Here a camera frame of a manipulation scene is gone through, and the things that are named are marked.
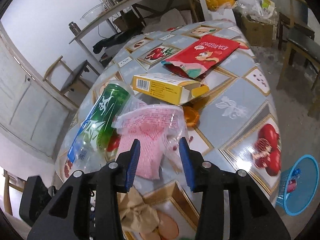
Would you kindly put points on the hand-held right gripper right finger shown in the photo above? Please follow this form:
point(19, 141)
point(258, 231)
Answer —
point(186, 165)

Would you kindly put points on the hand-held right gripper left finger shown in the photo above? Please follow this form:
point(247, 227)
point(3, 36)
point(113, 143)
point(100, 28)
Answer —
point(132, 165)

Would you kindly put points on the pink mesh plastic bag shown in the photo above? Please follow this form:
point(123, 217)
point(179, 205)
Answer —
point(150, 130)

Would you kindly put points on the brown paper bag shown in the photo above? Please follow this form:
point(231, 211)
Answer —
point(135, 212)

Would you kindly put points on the yellow box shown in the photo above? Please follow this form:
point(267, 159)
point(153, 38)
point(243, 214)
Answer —
point(162, 87)

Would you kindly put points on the red plastic wrapper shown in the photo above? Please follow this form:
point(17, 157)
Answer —
point(292, 185)

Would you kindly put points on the blue plastic piece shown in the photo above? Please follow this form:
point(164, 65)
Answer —
point(297, 173)

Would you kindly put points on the red snack bag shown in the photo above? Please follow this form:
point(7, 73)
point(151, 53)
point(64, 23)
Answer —
point(205, 52)

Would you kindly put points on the blue plastic basket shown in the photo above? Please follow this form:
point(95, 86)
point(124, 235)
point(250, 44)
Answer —
point(303, 192)

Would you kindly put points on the orange bottle cap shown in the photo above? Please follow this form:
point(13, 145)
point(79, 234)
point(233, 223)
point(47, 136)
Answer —
point(191, 116)

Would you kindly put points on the green plastic bottle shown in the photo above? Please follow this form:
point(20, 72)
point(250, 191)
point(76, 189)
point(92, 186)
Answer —
point(110, 105)

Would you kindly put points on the fruit print tablecloth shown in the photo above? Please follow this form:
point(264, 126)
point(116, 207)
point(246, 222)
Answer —
point(225, 92)

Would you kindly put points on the white door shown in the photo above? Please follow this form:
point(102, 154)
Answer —
point(25, 105)

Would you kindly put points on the wooden chair black seat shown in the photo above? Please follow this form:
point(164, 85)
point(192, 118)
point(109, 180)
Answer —
point(300, 35)
point(75, 76)

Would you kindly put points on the black clothing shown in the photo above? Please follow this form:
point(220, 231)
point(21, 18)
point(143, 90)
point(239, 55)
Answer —
point(112, 40)

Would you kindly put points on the cardboard box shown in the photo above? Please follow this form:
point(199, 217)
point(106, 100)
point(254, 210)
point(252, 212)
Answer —
point(127, 21)
point(257, 32)

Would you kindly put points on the steel thermos flask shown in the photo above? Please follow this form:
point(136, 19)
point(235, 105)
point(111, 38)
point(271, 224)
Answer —
point(74, 28)

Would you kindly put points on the glass bowl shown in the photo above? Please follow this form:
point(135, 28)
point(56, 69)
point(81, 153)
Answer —
point(92, 13)

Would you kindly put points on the steel canisters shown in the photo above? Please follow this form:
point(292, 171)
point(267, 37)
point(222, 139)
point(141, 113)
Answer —
point(108, 1)

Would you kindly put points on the white plastic bags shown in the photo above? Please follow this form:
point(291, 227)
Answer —
point(265, 7)

